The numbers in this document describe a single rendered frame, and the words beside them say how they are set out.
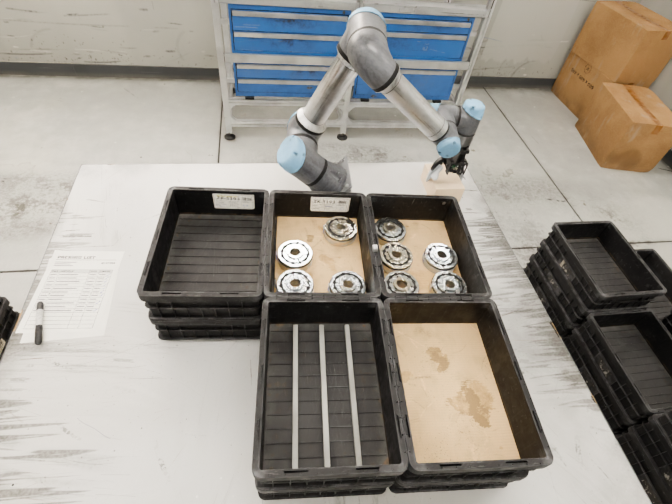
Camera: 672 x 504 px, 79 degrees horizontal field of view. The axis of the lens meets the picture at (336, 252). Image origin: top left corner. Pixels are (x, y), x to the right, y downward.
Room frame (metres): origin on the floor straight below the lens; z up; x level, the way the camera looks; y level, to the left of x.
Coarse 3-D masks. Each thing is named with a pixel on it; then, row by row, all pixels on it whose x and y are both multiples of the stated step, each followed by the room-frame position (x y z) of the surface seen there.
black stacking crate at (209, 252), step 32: (192, 192) 0.89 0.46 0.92; (224, 192) 0.91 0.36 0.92; (192, 224) 0.85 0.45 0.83; (224, 224) 0.87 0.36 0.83; (256, 224) 0.89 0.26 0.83; (160, 256) 0.67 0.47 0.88; (192, 256) 0.72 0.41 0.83; (224, 256) 0.74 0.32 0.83; (256, 256) 0.76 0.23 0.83; (160, 288) 0.60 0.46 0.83; (192, 288) 0.62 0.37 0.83; (224, 288) 0.63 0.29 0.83; (256, 288) 0.65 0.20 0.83
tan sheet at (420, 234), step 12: (408, 228) 0.97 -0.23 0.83; (420, 228) 0.98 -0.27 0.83; (432, 228) 0.99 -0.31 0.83; (444, 228) 1.00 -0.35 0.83; (408, 240) 0.92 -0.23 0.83; (420, 240) 0.93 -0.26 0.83; (432, 240) 0.94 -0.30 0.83; (444, 240) 0.94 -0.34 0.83; (420, 252) 0.88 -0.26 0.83; (420, 264) 0.83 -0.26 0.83; (384, 276) 0.76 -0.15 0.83; (420, 276) 0.78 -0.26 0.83; (432, 276) 0.79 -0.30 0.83; (420, 288) 0.73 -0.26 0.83
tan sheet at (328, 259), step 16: (288, 224) 0.91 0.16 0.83; (304, 224) 0.92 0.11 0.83; (320, 224) 0.93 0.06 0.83; (288, 240) 0.84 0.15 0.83; (304, 240) 0.85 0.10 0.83; (320, 240) 0.86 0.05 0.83; (320, 256) 0.80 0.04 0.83; (336, 256) 0.81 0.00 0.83; (352, 256) 0.82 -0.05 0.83; (320, 272) 0.74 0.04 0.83; (336, 272) 0.75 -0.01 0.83; (320, 288) 0.68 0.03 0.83
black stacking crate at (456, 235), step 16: (384, 208) 1.00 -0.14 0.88; (400, 208) 1.01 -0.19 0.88; (416, 208) 1.02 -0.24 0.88; (432, 208) 1.03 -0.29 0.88; (448, 208) 1.04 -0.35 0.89; (448, 224) 1.00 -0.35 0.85; (464, 240) 0.88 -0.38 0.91; (464, 256) 0.84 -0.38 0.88; (464, 272) 0.80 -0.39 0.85; (480, 288) 0.71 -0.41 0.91
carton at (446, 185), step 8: (424, 168) 1.42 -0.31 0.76; (424, 176) 1.39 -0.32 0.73; (440, 176) 1.35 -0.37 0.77; (448, 176) 1.36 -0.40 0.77; (456, 176) 1.37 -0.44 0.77; (424, 184) 1.37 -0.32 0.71; (432, 184) 1.31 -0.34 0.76; (440, 184) 1.30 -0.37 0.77; (448, 184) 1.31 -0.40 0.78; (456, 184) 1.32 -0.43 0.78; (432, 192) 1.29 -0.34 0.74; (440, 192) 1.28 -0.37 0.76; (448, 192) 1.28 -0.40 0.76; (456, 192) 1.29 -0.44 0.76
